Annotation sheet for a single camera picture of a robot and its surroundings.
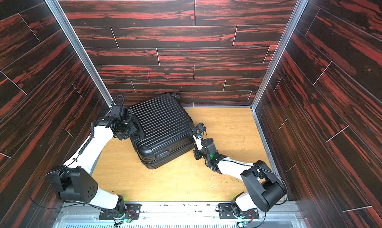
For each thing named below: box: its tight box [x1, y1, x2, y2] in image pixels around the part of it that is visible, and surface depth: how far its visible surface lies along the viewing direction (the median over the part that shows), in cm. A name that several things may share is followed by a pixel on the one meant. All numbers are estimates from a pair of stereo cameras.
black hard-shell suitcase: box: [130, 92, 195, 169], surface depth 82 cm
